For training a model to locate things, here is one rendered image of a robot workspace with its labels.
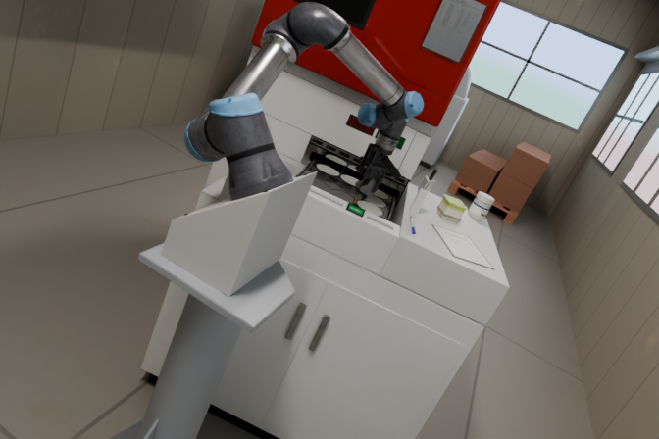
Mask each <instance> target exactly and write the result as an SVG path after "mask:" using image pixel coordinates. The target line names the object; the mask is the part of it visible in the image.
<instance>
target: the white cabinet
mask: <svg viewBox="0 0 659 439"><path fill-rule="evenodd" d="M279 262H280V264H281V266H282V267H283V269H284V271H285V273H286V275H287V277H288V279H289V281H290V283H291V285H292V287H293V288H294V290H295V293H294V295H293V297H292V298H291V299H290V300H289V301H287V302H286V303H285V304H284V305H283V306H282V307H281V308H279V309H278V310H277V311H276V312H275V313H274V314H273V315H272V316H270V317H269V318H268V319H267V320H266V321H265V322H263V323H262V324H261V325H260V326H259V327H258V328H257V329H256V330H254V331H253V332H252V333H249V332H247V331H246V330H244V329H243V328H242V329H241V331H240V334H239V336H238V338H237V341H236V343H235V346H234V348H233V350H232V353H231V355H230V358H229V360H228V364H227V366H226V369H225V371H224V373H223V376H222V378H221V380H220V383H219V385H218V388H217V390H216V392H215V395H214V397H213V400H212V402H211V404H210V407H209V409H208V413H210V414H212V415H215V416H217V417H219V418H221V419H223V420H225V421H227V422H229V423H231V424H233V425H235V426H237V427H239V428H241V429H243V430H245V431H247V432H249V433H251V434H253V435H255V436H257V437H259V438H261V439H415V438H416V437H417V435H418V434H419V432H420V430H421V429H422V427H423V426H424V424H425V422H426V421H427V419H428V418H429V416H430V414H431V412H432V411H433V409H434V407H435V406H436V404H437V403H438V401H439V399H440V398H441V396H442V395H443V393H444V391H445V390H446V388H447V387H448V385H449V383H450V382H451V380H452V379H453V377H454V375H455V374H456V372H457V371H458V369H459V367H460V366H461V364H462V363H463V361H464V360H465V359H466V357H467V356H468V354H469V352H470V351H471V349H472V348H473V346H474V344H475V343H476V341H477V340H478V338H479V336H480V335H481V333H482V331H483V329H484V325H483V324H481V323H479V322H477V321H475V320H472V319H470V318H468V317H465V316H463V315H461V314H459V313H457V312H455V311H452V310H450V309H448V308H446V307H444V306H442V305H440V304H439V303H437V302H434V301H432V300H430V299H428V298H426V297H424V296H422V295H420V294H418V293H416V292H413V291H411V290H409V289H407V288H405V287H403V286H401V285H399V284H397V283H395V282H392V281H390V280H388V279H386V278H384V277H382V276H377V275H375V274H372V273H370V272H368V271H366V270H364V269H362V268H359V267H357V266H354V265H352V264H350V263H348V262H346V261H344V260H342V259H341V258H339V257H337V256H334V255H332V254H330V253H328V252H326V251H324V250H322V249H320V248H318V247H316V246H313V245H311V244H309V243H307V242H305V241H303V240H301V239H299V238H297V237H295V236H292V235H290V236H289V239H288V241H287V243H286V246H285V248H284V250H283V253H282V255H281V258H280V260H279ZM188 294H189V293H188V292H186V291H185V290H183V289H182V288H180V287H179V286H177V285H176V284H174V283H172V282H170V285H169V288H168V291H167V294H166V296H165V299H164V302H163V305H162V308H161V311H160V313H159V316H158V319H157V322H156V325H155V328H154V330H153V333H152V336H151V339H150V342H149V345H148V348H147V351H146V354H145V357H144V360H143V363H142V365H141V368H142V369H144V370H146V371H148V372H150V373H151V374H150V376H149V379H148V382H150V383H152V384H154V385H156V383H157V380H158V377H159V375H160V372H161V369H162V366H163V364H164V361H165V358H166V356H167V354H168V351H169V348H170V345H171V343H172V340H173V337H174V334H175V331H176V329H177V324H178V321H179V319H180V316H181V313H182V310H183V308H184V305H185V302H186V299H187V297H188Z"/></svg>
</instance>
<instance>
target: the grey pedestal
mask: <svg viewBox="0 0 659 439"><path fill-rule="evenodd" d="M163 247H164V243H163V244H161V245H158V246H156V247H153V248H151V249H149V250H146V251H144V252H142V253H140V254H139V257H138V259H139V260H140V261H141V262H143V263H144V264H146V265H147V266H149V267H150V268H152V269H154V270H155V271H157V272H158V273H160V274H161V275H163V276H164V277H166V278H167V279H168V280H169V281H171V282H172V283H174V284H176V285H177V286H179V287H180V288H182V289H183V290H185V291H186V292H188V293H189V294H188V297H187V299H186V302H185V305H184V308H183V310H182V313H181V316H180V319H179V321H178V324H177V329H176V331H175V334H174V337H173V340H172V343H171V345H170V348H169V351H168V354H167V356H166V358H165V361H164V364H163V366H162V369H161V372H160V375H159V377H158V380H157V383H156V386H155V389H154V391H153V394H152V397H151V400H150V402H149V405H148V408H147V411H146V413H145V416H144V419H143V420H141V421H140V422H138V423H136V424H134V425H132V426H130V427H128V428H126V429H124V430H122V431H121V432H119V433H117V434H115V435H113V436H111V437H109V438H107V439H196V437H197V434H198V432H199V430H200V427H201V425H202V423H203V420H204V418H205V415H206V413H207V412H208V409H209V407H210V404H211V402H212V400H213V397H214V395H215V392H216V390H217V388H218V385H219V383H220V380H221V378H222V376H223V373H224V371H225V369H226V366H227V364H228V360H229V358H230V355H231V353H232V350H233V348H234V346H235V343H236V341H237V338H238V336H239V334H240V331H241V329H242V328H243V329H244V330H246V331H247V332H249V333H252V332H253V331H254V330H256V329H257V328H258V327H259V326H260V325H261V324H262V323H263V322H265V321H266V320H267V319H268V318H269V317H270V316H272V315H273V314H274V313H275V312H276V311H277V310H278V309H279V308H281V307H282V306H283V305H284V304H285V303H286V302H287V301H289V300H290V299H291V298H292V297H293V295H294V293H295V290H294V288H293V287H292V285H291V283H290V281H289V279H288V277H287V275H286V273H285V271H284V269H283V267H282V266H281V264H280V262H279V261H277V262H275V263H274V264H273V265H271V266H270V267H269V268H267V269H266V270H264V271H263V272H262V273H260V274H259V275H257V276H256V277H255V278H253V279H252V280H251V281H249V282H248V283H247V284H245V285H244V286H243V287H241V288H240V289H238V290H237V291H236V292H234V293H233V294H232V295H230V296H227V295H225V294H224V293H222V292H221V291H219V290H217V289H216V288H214V287H213V286H211V285H209V284H208V283H206V282H205V281H203V280H201V279H200V278H198V277H197V276H195V275H193V274H192V273H190V272H189V271H187V270H186V269H184V268H182V267H180V266H179V265H177V264H175V263H174V262H172V261H171V260H169V259H167V258H166V257H164V256H163V255H161V253H162V250H163Z"/></svg>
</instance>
